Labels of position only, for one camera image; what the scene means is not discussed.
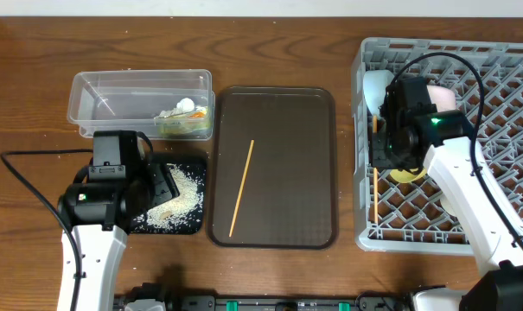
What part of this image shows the brown serving tray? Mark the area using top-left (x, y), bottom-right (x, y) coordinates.
top-left (207, 86), bottom-right (338, 250)

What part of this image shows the white rice bowl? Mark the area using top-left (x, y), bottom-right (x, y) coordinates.
top-left (427, 85), bottom-right (456, 112)

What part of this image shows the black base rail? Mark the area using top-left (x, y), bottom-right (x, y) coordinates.
top-left (112, 283), bottom-right (411, 311)

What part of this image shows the clear plastic bin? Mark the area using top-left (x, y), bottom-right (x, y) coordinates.
top-left (67, 69), bottom-right (215, 141)

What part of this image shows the rice pile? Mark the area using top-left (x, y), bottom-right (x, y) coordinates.
top-left (131, 163), bottom-right (207, 235)

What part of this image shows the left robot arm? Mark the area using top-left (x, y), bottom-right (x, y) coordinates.
top-left (57, 130), bottom-right (180, 310)

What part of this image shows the light blue bowl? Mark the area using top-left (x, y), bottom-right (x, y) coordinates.
top-left (362, 70), bottom-right (394, 117)

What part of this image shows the colourful snack wrapper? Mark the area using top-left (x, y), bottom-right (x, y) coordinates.
top-left (156, 107), bottom-right (211, 136)

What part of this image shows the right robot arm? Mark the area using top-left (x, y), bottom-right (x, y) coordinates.
top-left (362, 70), bottom-right (523, 310)

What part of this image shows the grey dishwasher rack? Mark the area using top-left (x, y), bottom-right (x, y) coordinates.
top-left (351, 37), bottom-right (523, 256)

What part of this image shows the yellow plate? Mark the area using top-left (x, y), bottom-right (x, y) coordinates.
top-left (390, 168), bottom-right (426, 183)

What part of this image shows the black waste tray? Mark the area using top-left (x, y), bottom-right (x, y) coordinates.
top-left (131, 153), bottom-right (207, 235)

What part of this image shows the white napkin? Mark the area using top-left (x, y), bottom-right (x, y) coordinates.
top-left (157, 98), bottom-right (195, 118)

